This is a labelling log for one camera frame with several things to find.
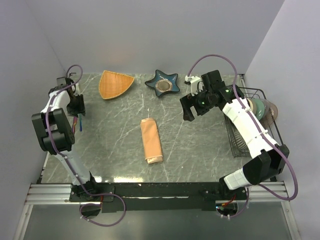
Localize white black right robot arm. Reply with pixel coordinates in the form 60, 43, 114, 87
180, 70, 290, 200

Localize orange woven shield tray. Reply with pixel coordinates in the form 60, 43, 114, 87
98, 70, 135, 100

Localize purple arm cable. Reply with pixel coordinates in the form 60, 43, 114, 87
186, 54, 299, 219
44, 64, 127, 228

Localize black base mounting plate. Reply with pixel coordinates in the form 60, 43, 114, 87
69, 182, 247, 213

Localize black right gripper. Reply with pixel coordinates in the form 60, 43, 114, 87
180, 86, 215, 122

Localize blue star-shaped dish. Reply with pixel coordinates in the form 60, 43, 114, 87
144, 69, 180, 98

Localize iridescent knife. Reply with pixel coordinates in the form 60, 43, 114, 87
72, 117, 78, 133

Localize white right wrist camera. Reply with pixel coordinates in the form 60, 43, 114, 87
184, 75, 202, 96

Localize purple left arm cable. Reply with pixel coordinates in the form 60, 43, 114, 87
44, 64, 127, 228

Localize iridescent spoon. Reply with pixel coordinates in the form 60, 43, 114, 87
78, 114, 83, 132

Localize aluminium frame rail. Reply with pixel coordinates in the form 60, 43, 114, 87
13, 184, 301, 240

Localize green plate in rack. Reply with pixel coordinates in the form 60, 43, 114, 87
251, 98, 266, 121

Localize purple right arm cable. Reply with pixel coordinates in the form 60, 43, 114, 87
186, 54, 299, 219

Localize peach satin napkin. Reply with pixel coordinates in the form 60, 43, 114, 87
140, 117, 163, 164

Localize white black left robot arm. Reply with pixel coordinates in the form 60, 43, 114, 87
31, 77, 99, 201

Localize black wire dish rack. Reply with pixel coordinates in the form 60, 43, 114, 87
224, 87, 284, 158

